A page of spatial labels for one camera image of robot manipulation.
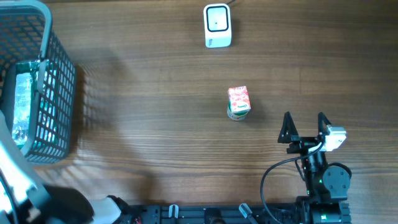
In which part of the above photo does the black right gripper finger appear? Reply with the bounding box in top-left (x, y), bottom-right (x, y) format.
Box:
top-left (277, 111), bottom-right (299, 143)
top-left (318, 112), bottom-right (331, 136)

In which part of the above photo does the yogurt bottle red label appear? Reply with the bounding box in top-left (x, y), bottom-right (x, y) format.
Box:
top-left (227, 86), bottom-right (251, 121)

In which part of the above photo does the large green 3M package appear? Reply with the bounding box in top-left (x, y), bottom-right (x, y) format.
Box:
top-left (12, 60), bottom-right (58, 149)

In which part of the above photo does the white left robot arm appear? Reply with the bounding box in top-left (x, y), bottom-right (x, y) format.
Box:
top-left (1, 114), bottom-right (123, 223)

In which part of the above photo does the white barcode scanner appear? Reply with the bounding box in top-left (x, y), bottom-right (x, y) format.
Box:
top-left (203, 3), bottom-right (232, 49)

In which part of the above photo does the dark grey plastic basket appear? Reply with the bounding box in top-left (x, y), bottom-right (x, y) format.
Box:
top-left (1, 1), bottom-right (77, 164)

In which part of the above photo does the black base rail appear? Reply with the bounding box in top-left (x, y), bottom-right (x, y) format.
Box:
top-left (127, 202), bottom-right (352, 224)

